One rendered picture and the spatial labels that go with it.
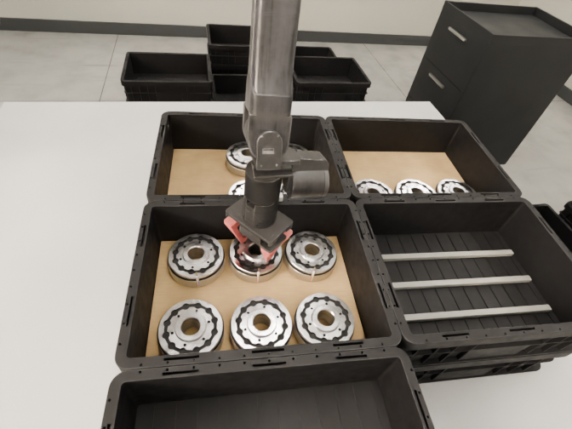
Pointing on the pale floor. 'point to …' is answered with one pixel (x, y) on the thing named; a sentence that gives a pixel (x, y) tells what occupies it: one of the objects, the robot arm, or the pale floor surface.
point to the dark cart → (494, 70)
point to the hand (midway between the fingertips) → (255, 248)
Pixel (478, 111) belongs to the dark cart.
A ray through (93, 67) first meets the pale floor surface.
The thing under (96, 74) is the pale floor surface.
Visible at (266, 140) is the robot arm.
